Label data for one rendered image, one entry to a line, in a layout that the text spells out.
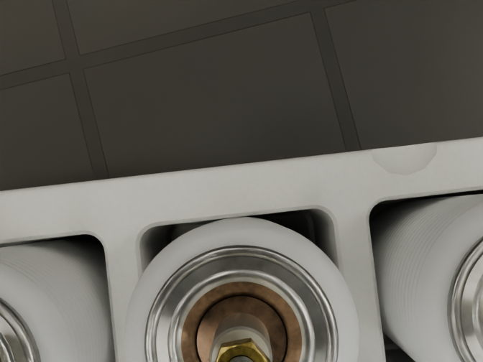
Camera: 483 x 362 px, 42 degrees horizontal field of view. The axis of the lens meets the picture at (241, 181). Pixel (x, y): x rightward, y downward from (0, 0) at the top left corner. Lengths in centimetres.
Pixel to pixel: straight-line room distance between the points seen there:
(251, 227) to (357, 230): 9
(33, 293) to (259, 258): 9
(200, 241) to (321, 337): 6
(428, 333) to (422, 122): 28
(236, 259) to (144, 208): 9
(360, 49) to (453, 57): 7
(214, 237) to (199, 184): 7
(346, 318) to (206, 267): 6
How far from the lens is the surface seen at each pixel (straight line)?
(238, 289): 25
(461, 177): 34
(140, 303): 26
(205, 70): 52
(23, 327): 27
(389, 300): 32
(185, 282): 25
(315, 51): 52
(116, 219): 33
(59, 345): 27
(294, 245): 25
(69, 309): 29
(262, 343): 23
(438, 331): 27
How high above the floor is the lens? 50
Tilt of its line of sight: 87 degrees down
